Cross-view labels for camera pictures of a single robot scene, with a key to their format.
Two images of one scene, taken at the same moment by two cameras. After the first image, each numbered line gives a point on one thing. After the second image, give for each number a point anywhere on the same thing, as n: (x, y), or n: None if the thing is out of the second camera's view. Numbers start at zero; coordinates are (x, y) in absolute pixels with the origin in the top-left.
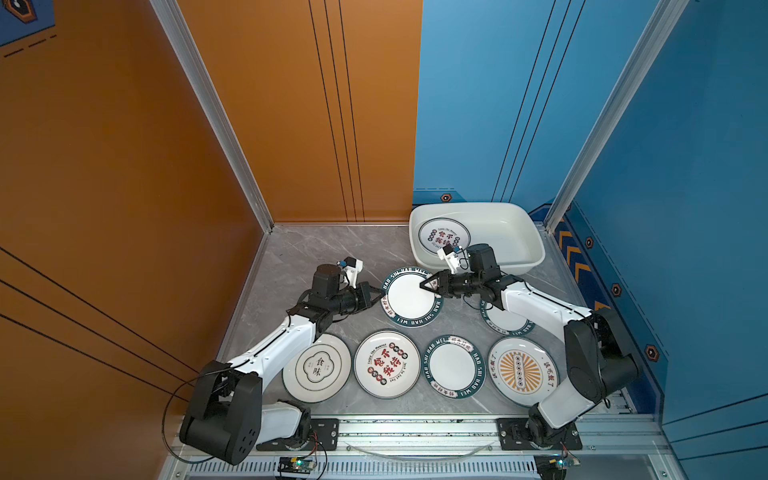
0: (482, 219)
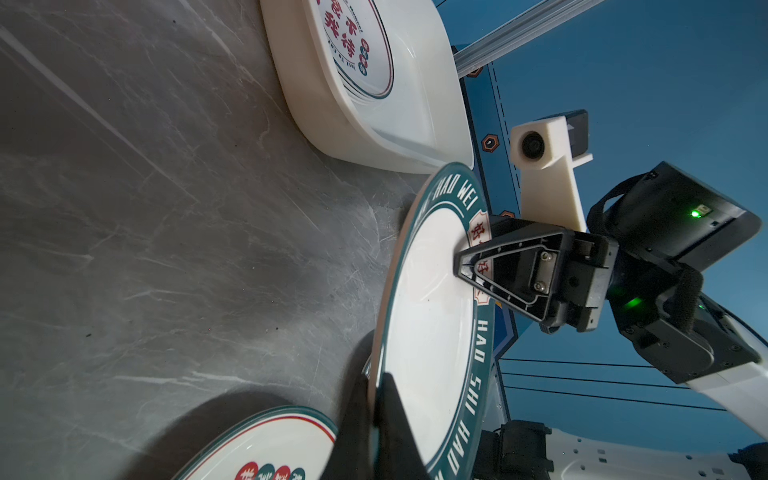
0: (420, 127)
